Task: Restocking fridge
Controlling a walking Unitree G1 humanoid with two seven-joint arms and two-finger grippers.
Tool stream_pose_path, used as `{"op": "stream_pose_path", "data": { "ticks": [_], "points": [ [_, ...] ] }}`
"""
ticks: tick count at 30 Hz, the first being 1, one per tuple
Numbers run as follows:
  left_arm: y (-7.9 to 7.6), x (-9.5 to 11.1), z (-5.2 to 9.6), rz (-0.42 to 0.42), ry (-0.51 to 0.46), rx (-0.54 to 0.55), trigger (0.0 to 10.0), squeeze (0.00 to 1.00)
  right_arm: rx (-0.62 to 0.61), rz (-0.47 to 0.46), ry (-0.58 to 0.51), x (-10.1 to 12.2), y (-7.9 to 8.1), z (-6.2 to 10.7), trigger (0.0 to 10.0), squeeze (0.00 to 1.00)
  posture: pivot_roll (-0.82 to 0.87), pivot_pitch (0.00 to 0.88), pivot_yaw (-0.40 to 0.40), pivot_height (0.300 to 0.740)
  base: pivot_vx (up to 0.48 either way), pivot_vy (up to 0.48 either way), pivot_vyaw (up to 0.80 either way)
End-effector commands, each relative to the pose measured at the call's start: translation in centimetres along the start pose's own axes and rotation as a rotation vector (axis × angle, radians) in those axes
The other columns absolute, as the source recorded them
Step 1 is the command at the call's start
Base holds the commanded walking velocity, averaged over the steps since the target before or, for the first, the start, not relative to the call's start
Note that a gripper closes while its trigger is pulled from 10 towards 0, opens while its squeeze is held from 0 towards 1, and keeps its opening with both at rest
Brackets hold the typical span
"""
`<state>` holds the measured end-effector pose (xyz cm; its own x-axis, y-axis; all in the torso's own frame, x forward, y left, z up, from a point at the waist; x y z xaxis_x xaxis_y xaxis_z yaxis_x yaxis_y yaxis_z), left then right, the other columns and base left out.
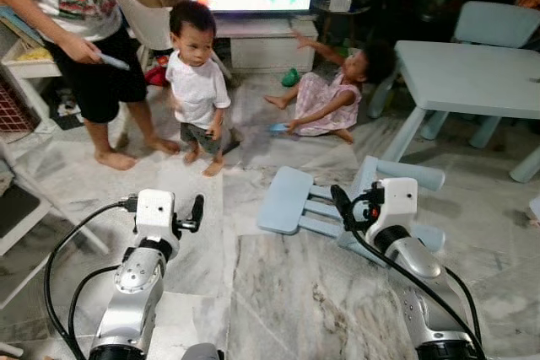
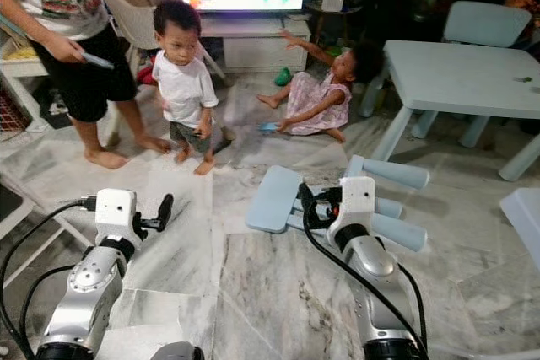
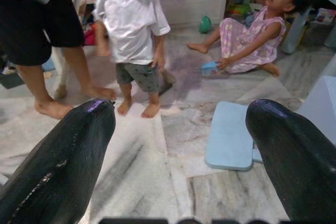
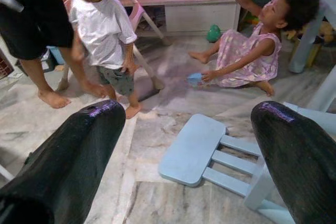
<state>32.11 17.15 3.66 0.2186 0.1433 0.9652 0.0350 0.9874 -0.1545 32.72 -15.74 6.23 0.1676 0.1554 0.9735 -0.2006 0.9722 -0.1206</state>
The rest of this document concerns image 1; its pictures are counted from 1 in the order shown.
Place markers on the adult in patterned shirt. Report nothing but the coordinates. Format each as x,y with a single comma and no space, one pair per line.
93,82

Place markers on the white plastic chair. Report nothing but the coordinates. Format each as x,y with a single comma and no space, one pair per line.
148,14

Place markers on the adult right forearm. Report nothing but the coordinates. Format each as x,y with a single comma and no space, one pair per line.
29,13

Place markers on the light blue stick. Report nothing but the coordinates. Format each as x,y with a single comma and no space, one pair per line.
116,61

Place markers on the small light blue table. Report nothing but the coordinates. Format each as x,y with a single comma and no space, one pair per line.
472,77

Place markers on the white television cabinet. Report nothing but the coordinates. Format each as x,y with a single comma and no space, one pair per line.
266,44

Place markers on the light blue child chair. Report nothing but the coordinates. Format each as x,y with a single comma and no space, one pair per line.
498,24

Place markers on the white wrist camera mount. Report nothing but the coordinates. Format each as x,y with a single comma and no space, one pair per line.
155,212
396,204

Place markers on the light blue flat toy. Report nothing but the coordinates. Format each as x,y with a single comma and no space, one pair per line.
279,128

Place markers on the adult right hand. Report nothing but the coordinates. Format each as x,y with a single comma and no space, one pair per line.
80,50

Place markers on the white side table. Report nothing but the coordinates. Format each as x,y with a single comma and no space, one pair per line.
25,69

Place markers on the white folding chair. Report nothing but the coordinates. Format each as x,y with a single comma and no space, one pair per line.
17,208

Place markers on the light blue stool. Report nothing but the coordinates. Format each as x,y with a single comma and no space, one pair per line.
285,200

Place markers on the grey robot leg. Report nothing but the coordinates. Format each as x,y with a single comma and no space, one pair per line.
202,351

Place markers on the toddler in white shirt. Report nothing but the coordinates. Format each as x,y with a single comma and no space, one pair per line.
196,86

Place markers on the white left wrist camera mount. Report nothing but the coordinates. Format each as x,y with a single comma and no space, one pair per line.
155,212

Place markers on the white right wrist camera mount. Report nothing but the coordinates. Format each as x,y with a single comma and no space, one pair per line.
396,204

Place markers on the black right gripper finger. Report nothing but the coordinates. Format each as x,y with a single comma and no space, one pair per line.
344,206

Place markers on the girl in pink dress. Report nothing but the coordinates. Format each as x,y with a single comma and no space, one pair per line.
325,103

